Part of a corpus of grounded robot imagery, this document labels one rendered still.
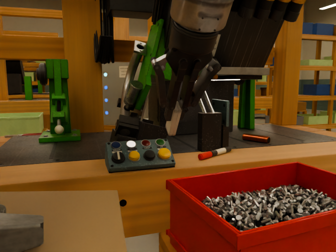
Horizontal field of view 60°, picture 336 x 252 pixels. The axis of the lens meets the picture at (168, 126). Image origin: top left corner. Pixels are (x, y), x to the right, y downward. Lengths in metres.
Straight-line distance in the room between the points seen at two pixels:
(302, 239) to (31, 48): 1.15
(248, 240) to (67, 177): 0.40
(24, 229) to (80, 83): 0.94
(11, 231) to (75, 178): 0.34
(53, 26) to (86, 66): 9.88
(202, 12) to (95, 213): 0.31
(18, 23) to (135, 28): 3.86
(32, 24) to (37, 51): 9.85
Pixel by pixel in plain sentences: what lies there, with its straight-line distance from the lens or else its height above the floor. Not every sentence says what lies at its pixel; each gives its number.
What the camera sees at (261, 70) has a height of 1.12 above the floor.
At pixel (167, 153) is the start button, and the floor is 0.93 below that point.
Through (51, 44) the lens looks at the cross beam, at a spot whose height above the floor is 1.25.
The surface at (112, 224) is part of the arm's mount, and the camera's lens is 0.37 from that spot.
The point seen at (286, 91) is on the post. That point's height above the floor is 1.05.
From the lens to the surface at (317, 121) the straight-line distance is 6.64.
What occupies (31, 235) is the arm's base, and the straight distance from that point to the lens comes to 0.31.
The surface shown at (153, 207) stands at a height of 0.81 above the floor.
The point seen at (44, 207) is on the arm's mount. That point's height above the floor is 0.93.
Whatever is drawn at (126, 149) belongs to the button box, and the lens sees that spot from 0.67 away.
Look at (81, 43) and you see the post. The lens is 1.22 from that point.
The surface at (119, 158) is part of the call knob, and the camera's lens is 0.63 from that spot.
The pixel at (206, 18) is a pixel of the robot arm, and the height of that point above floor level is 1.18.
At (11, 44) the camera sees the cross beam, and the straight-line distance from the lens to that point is 1.32.
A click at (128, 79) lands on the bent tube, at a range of 0.99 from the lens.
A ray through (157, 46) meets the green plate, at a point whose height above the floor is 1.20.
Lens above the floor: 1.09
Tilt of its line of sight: 8 degrees down
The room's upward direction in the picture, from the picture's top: straight up
